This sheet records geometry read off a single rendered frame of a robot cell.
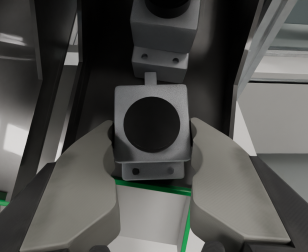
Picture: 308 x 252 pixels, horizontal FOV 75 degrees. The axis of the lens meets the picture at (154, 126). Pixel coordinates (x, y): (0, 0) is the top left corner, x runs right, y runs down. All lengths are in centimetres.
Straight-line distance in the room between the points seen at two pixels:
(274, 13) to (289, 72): 78
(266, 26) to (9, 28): 23
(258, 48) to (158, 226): 28
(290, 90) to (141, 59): 95
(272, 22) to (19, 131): 23
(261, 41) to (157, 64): 11
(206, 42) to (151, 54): 7
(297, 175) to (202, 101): 171
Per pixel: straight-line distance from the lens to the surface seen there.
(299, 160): 195
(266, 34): 22
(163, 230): 35
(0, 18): 25
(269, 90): 102
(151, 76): 17
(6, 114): 21
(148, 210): 34
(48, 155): 32
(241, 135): 66
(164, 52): 17
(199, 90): 19
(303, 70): 103
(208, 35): 22
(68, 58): 22
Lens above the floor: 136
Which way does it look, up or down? 55 degrees down
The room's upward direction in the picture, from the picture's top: 7 degrees clockwise
